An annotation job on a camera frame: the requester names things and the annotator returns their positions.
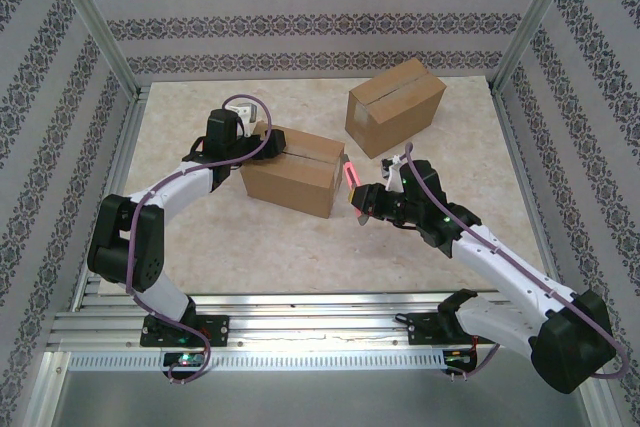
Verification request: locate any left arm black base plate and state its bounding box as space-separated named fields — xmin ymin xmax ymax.
xmin=139 ymin=315 xmax=231 ymax=348

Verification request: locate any aluminium side rail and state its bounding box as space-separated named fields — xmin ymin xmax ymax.
xmin=69 ymin=85 xmax=151 ymax=313
xmin=492 ymin=86 xmax=569 ymax=308

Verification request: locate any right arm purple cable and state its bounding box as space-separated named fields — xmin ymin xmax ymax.
xmin=403 ymin=142 xmax=631 ymax=383

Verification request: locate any white slotted cable duct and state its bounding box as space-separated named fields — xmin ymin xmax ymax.
xmin=67 ymin=350 xmax=449 ymax=372

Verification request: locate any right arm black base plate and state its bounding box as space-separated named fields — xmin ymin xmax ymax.
xmin=407 ymin=311 xmax=499 ymax=347

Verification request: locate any aluminium frame post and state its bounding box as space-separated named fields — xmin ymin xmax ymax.
xmin=42 ymin=0 xmax=141 ymax=98
xmin=489 ymin=0 xmax=586 ymax=96

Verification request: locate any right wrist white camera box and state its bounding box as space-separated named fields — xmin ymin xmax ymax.
xmin=379 ymin=152 xmax=407 ymax=182

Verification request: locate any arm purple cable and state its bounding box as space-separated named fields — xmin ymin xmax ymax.
xmin=403 ymin=142 xmax=631 ymax=383
xmin=124 ymin=93 xmax=274 ymax=386

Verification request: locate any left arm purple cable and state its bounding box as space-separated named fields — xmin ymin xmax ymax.
xmin=124 ymin=93 xmax=274 ymax=386

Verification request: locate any pink utility knife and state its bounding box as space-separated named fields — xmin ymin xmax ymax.
xmin=341 ymin=157 xmax=374 ymax=227

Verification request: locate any aluminium lower frame bar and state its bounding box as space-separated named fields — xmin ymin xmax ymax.
xmin=24 ymin=350 xmax=71 ymax=427
xmin=567 ymin=346 xmax=624 ymax=427

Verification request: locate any grey metal panel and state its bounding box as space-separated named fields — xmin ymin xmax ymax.
xmin=49 ymin=369 xmax=589 ymax=427

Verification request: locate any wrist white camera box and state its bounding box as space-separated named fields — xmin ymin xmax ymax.
xmin=379 ymin=152 xmax=407 ymax=182
xmin=228 ymin=104 xmax=261 ymax=127

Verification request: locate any brown cardboard box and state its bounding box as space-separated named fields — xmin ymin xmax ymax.
xmin=344 ymin=57 xmax=446 ymax=161
xmin=239 ymin=126 xmax=347 ymax=220

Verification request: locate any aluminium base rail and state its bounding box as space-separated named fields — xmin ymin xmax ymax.
xmin=47 ymin=291 xmax=594 ymax=354

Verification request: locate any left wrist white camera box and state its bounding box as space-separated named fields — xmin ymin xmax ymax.
xmin=228 ymin=104 xmax=261 ymax=127

